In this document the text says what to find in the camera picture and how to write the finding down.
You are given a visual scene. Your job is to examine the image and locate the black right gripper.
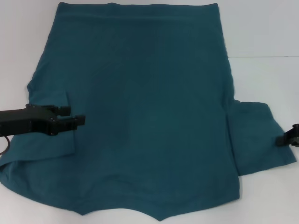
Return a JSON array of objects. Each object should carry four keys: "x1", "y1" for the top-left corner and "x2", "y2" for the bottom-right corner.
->
[{"x1": 276, "y1": 124, "x2": 299, "y2": 148}]

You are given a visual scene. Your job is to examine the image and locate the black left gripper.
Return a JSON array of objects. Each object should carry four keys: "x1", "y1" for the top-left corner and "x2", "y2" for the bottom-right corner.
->
[{"x1": 0, "y1": 105, "x2": 86, "y2": 136}]

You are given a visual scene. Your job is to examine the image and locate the teal blue t-shirt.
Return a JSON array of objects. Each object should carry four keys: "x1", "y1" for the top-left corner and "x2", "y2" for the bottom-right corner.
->
[{"x1": 0, "y1": 1, "x2": 298, "y2": 222}]

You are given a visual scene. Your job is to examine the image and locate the dark red left cable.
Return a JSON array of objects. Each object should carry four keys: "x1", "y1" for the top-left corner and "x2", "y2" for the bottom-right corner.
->
[{"x1": 0, "y1": 135, "x2": 10, "y2": 155}]

